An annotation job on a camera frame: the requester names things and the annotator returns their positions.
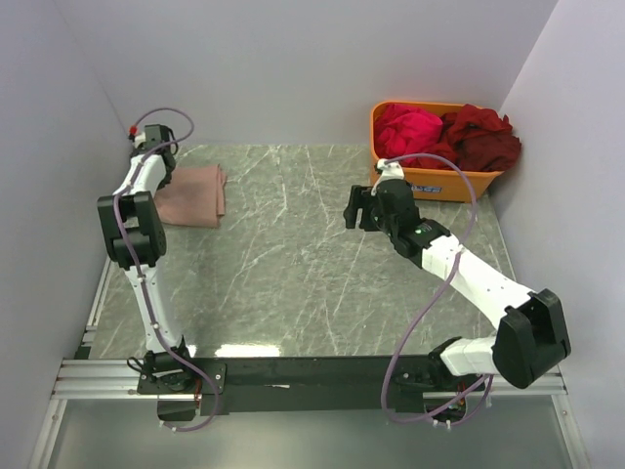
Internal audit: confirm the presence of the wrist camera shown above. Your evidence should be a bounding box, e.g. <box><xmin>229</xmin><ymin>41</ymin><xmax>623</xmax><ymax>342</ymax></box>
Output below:
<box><xmin>128</xmin><ymin>124</ymin><xmax>174</xmax><ymax>152</ymax></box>
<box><xmin>373</xmin><ymin>158</ymin><xmax>404</xmax><ymax>188</ymax></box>

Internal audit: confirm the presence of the dark red crumpled t-shirt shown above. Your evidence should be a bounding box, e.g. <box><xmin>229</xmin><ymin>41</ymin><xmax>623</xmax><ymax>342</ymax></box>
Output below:
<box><xmin>425</xmin><ymin>105</ymin><xmax>521</xmax><ymax>172</ymax></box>

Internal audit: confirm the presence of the dusty pink printed t-shirt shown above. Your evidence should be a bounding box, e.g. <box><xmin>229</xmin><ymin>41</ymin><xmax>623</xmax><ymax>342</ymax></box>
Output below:
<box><xmin>154</xmin><ymin>165</ymin><xmax>227</xmax><ymax>229</ymax></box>

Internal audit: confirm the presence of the aluminium extrusion rail frame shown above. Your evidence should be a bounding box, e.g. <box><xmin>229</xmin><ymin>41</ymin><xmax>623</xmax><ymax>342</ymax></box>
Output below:
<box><xmin>26</xmin><ymin>146</ymin><xmax>592</xmax><ymax>469</ymax></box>

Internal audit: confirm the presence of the orange plastic laundry basket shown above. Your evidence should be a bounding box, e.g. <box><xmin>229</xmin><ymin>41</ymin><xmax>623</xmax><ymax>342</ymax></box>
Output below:
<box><xmin>369</xmin><ymin>101</ymin><xmax>502</xmax><ymax>202</ymax></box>

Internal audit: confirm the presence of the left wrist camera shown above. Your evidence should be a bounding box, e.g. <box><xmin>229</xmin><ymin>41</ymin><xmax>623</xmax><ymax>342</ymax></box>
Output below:
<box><xmin>128</xmin><ymin>124</ymin><xmax>174</xmax><ymax>152</ymax></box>

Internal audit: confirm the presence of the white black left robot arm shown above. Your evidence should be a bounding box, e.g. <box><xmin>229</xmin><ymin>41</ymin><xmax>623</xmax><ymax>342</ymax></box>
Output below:
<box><xmin>97</xmin><ymin>150</ymin><xmax>195</xmax><ymax>393</ymax></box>

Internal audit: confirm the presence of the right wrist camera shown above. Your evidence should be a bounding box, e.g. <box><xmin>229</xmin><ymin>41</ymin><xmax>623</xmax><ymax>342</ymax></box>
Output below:
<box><xmin>373</xmin><ymin>158</ymin><xmax>404</xmax><ymax>188</ymax></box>

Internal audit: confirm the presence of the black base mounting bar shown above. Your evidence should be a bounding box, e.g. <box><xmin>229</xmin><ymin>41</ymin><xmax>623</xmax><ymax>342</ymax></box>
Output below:
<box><xmin>137</xmin><ymin>354</ymin><xmax>484</xmax><ymax>420</ymax></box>

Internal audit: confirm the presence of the bright pink crumpled t-shirt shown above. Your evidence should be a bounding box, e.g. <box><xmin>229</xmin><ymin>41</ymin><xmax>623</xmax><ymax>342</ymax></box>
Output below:
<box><xmin>373</xmin><ymin>104</ymin><xmax>443</xmax><ymax>159</ymax></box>

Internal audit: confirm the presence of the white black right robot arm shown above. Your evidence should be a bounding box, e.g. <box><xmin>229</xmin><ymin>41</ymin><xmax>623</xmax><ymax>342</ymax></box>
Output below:
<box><xmin>344</xmin><ymin>179</ymin><xmax>571</xmax><ymax>390</ymax></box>

